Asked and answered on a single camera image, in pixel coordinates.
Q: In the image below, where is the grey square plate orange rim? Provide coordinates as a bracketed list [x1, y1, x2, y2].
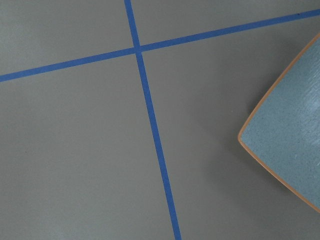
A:
[237, 35, 320, 211]

